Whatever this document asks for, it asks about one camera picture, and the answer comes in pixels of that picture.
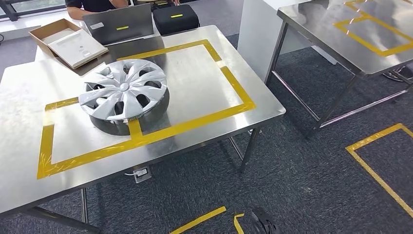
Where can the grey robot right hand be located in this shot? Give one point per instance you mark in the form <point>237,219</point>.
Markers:
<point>264,223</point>

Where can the person's left hand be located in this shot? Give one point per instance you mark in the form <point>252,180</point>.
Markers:
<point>176,2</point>

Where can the person's right forearm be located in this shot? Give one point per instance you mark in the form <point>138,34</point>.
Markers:
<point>80,13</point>

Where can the black carry case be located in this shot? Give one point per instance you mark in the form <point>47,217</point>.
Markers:
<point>176,21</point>

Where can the grey laptop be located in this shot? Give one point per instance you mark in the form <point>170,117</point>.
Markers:
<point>119,27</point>

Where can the yellow floor tape square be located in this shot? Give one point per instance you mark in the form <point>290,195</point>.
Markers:
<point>200,220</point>
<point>371,139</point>

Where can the person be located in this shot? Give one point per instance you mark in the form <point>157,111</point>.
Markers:
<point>93,5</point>

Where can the stainless steel table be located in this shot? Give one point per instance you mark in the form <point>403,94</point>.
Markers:
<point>200,84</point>
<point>316,29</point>

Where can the white cabinet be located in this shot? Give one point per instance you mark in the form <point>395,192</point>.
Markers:
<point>255,38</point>

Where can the floor socket box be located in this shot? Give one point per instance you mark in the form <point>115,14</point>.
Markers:
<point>142,174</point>
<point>255,131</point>

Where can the silver wheel cover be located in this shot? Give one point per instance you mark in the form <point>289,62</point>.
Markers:
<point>122,87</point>

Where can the white flat board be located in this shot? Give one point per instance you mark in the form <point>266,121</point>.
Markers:
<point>77,48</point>

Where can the yellow tape table outline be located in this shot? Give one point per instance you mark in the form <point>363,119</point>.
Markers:
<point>193,122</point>
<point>371,48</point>

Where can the brown cardboard box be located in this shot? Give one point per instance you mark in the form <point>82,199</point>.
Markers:
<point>40,32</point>

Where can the round chrome floor base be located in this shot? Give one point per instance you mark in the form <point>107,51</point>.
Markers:
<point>400,75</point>

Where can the black window frame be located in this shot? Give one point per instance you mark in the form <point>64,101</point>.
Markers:
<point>13,9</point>

